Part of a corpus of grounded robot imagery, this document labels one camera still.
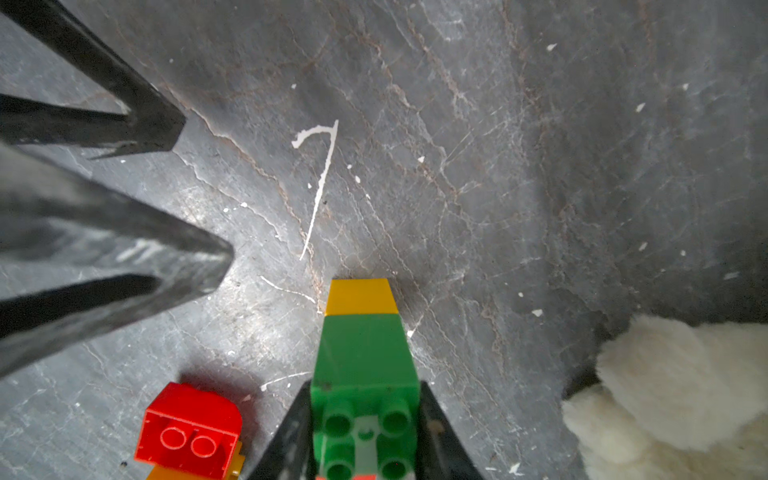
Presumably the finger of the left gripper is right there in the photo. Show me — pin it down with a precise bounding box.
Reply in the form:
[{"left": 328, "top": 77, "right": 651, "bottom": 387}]
[
  {"left": 1, "top": 1, "right": 186, "bottom": 157},
  {"left": 1, "top": 145, "right": 235, "bottom": 376}
]

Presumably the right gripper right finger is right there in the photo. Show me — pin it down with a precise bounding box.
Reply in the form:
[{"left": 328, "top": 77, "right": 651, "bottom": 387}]
[{"left": 416, "top": 381, "right": 483, "bottom": 480}]

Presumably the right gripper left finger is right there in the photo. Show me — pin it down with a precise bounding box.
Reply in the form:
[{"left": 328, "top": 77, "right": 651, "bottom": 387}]
[{"left": 246, "top": 381, "right": 314, "bottom": 480}]

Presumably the light green square lego brick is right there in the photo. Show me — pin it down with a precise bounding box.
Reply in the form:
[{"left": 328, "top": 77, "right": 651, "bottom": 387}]
[{"left": 310, "top": 314, "right": 420, "bottom": 479}]

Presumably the yellow square lego brick top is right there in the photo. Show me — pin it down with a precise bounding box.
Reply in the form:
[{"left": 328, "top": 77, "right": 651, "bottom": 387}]
[{"left": 325, "top": 278, "right": 399, "bottom": 316}]

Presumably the red square lego brick top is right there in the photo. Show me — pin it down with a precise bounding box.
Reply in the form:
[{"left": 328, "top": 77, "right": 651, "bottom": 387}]
[{"left": 134, "top": 382, "right": 245, "bottom": 479}]

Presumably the white plush dog toy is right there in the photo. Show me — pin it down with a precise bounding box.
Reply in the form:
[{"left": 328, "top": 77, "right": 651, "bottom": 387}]
[{"left": 562, "top": 314, "right": 767, "bottom": 479}]

